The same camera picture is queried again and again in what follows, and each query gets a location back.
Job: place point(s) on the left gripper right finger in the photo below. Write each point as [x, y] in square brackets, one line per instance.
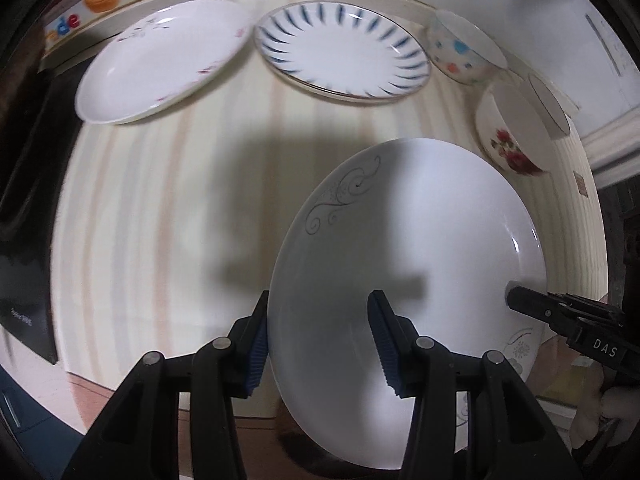
[473, 416]

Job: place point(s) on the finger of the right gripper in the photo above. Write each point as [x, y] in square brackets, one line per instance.
[566, 314]

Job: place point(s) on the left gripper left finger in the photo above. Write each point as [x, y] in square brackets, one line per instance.
[135, 436]

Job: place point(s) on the white plate grey swirl pattern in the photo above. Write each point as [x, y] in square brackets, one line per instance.
[443, 235]

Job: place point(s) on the white plate blue stripes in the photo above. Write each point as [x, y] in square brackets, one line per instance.
[342, 52]

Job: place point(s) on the white bowl red flowers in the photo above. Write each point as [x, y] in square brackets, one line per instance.
[511, 132]

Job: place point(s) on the white bowl coloured dots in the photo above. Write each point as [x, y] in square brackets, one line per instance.
[461, 50]

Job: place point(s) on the black induction cooktop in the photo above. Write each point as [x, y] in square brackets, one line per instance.
[36, 141]

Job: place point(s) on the white plate pink floral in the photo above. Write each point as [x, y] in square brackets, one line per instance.
[161, 59]

